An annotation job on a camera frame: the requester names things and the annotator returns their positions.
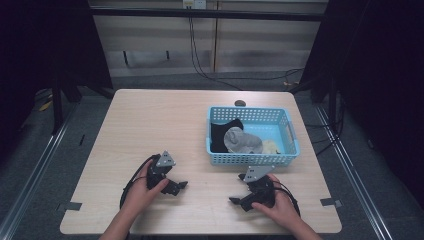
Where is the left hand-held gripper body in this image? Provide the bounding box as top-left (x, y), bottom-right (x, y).
top-left (146, 150), bottom-right (182, 197)

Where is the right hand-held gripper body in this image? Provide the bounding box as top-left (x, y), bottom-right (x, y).
top-left (238, 165), bottom-right (278, 213)

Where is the person's right hand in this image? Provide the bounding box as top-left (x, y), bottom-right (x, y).
top-left (251, 173), bottom-right (302, 231)

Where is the person's left hand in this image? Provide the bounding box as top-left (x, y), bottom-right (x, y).
top-left (123, 159), bottom-right (170, 218)

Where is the grey sock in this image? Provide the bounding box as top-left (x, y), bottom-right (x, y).
top-left (223, 126), bottom-right (265, 155)

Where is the pale yellow sock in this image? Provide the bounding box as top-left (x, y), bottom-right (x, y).
top-left (261, 139), bottom-right (282, 155)

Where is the black sock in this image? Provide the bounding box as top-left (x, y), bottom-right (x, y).
top-left (209, 118), bottom-right (245, 154)

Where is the light blue plastic basket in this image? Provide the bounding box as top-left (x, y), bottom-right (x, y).
top-left (205, 105), bottom-right (301, 167)

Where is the grey tape strip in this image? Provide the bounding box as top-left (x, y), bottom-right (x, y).
top-left (319, 197), bottom-right (343, 208)
top-left (57, 201), bottom-right (83, 212)

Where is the black metal stand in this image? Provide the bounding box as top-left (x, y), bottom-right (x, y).
top-left (50, 76), bottom-right (66, 136)

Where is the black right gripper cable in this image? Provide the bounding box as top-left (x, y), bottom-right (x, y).
top-left (273, 180), bottom-right (302, 218)

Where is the black cable on floor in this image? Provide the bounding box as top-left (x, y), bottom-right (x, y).
top-left (304, 99), bottom-right (346, 157)

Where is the metal floor rail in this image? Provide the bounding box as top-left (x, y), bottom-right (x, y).
top-left (0, 103), bottom-right (79, 240)
top-left (314, 105), bottom-right (396, 240)

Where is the black hanging power cable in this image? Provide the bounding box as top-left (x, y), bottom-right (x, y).
top-left (187, 15), bottom-right (305, 92)

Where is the black horizontal frame bar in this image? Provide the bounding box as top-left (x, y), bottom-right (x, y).
top-left (89, 7), bottom-right (325, 23)

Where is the white wall power outlet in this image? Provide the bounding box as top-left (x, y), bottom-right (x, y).
top-left (182, 0), bottom-right (208, 10)

